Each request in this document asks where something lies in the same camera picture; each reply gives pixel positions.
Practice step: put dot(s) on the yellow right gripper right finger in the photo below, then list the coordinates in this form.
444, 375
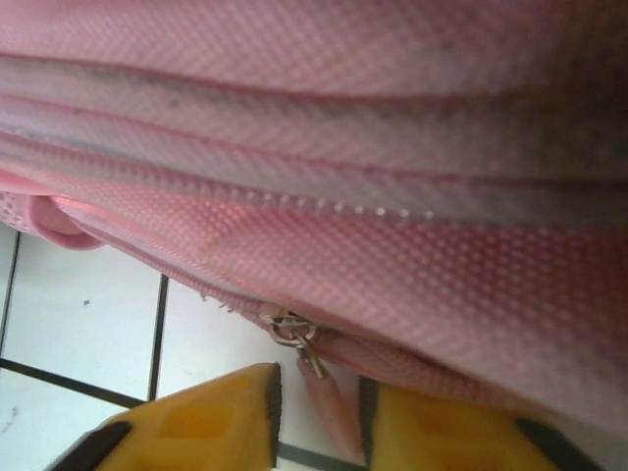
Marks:
441, 436

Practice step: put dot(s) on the pink student backpack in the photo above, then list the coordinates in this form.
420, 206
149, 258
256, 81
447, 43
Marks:
343, 147

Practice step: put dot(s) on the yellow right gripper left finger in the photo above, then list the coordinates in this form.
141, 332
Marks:
196, 432

